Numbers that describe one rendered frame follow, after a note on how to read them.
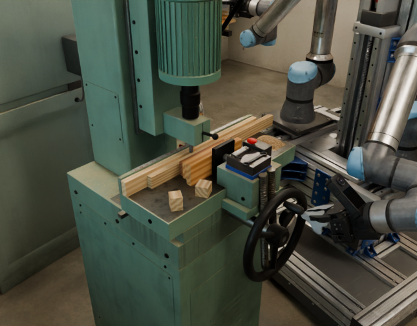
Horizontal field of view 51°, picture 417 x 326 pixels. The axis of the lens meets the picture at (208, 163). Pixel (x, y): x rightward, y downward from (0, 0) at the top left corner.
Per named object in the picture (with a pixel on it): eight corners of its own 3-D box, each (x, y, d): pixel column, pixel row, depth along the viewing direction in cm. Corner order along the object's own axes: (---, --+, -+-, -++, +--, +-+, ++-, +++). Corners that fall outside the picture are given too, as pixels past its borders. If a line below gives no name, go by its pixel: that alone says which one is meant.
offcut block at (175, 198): (183, 209, 119) (182, 197, 117) (171, 211, 118) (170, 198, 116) (180, 202, 122) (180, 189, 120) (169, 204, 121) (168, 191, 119)
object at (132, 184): (126, 197, 124) (125, 182, 121) (122, 195, 125) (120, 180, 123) (255, 129, 162) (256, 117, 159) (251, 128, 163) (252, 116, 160)
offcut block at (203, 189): (200, 188, 128) (200, 178, 126) (211, 191, 127) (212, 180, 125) (194, 196, 125) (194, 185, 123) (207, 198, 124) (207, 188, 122)
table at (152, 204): (193, 259, 111) (193, 241, 108) (120, 209, 129) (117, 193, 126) (318, 169, 149) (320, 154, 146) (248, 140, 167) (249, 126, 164)
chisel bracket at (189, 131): (194, 151, 130) (194, 125, 125) (163, 136, 138) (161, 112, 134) (211, 143, 134) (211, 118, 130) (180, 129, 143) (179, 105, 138)
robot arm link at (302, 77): (280, 96, 186) (282, 65, 179) (296, 87, 195) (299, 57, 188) (304, 103, 179) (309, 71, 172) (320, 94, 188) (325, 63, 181)
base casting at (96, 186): (178, 272, 125) (177, 248, 120) (68, 193, 159) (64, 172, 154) (270, 204, 153) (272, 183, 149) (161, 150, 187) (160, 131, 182)
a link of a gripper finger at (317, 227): (301, 236, 116) (331, 236, 109) (293, 217, 115) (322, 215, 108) (308, 231, 118) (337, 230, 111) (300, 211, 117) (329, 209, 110)
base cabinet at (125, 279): (184, 414, 161) (178, 273, 125) (93, 325, 195) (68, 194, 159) (258, 338, 189) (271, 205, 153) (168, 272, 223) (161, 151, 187)
